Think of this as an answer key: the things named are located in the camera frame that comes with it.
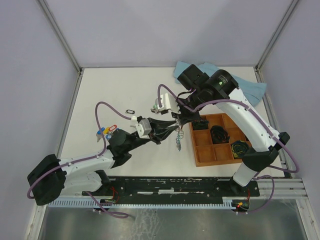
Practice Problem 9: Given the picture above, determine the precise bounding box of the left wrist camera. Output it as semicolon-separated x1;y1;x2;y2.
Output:
130;116;152;139

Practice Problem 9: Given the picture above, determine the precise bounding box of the grey cable duct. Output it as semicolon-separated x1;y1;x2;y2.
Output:
47;197;236;210

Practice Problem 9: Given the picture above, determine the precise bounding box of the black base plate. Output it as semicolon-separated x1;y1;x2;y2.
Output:
92;176;260;200

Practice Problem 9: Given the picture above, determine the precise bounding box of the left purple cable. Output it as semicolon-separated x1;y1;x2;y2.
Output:
26;101;133;220

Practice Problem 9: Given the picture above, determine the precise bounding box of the rolled orange-dotted tie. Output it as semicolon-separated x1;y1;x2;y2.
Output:
210;125;230;144

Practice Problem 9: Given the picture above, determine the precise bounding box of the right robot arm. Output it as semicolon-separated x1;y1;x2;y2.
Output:
177;64;290;196

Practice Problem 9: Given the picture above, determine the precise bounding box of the rolled dark tie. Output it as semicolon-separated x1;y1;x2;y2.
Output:
191;119;209;131

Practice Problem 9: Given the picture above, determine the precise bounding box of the wooden compartment tray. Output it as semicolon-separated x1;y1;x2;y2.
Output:
189;113;252;167

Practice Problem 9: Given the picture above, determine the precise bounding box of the green yellow tag key bunch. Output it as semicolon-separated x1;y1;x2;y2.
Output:
150;104;160;114

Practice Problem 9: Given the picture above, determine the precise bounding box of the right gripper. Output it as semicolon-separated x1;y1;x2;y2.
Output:
170;89;207;125

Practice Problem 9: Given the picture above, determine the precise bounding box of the rolled blue-yellow tie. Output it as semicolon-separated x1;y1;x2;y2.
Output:
230;140;250;159

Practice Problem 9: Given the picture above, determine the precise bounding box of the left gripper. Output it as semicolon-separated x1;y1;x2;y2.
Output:
126;117;179;152

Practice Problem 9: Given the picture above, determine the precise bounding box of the coloured tag key bunch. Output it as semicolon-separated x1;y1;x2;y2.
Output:
96;124;119;142

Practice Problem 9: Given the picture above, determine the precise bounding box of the light blue cloth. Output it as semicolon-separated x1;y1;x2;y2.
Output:
173;61;267;107

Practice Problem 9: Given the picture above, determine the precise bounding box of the purple cable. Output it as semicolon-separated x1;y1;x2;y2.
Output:
157;84;300;215
26;101;133;220

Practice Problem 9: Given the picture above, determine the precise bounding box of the black tag key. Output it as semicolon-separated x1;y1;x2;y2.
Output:
125;109;135;115

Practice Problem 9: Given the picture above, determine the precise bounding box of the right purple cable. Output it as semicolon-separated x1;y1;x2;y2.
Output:
157;84;300;215

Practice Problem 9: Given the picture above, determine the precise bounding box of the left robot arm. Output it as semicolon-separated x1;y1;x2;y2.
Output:
27;117;179;206

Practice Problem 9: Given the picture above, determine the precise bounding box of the large keyring holder blue handle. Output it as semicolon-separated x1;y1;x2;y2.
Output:
175;126;184;152

